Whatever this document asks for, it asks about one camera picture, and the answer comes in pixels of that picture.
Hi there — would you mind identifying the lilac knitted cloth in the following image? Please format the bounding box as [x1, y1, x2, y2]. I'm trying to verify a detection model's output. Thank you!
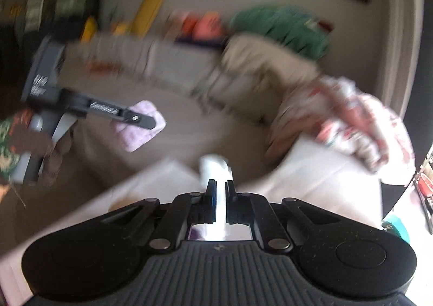
[111, 101, 167, 153]

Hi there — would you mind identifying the floral pink blanket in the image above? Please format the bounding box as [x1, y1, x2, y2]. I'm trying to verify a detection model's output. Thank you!
[266, 76, 415, 185]

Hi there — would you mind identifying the cream blanket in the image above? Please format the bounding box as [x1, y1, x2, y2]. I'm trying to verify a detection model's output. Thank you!
[221, 33, 321, 93]

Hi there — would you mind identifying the green plush cushion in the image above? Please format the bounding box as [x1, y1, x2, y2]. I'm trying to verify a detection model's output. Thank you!
[229, 5, 333, 61]

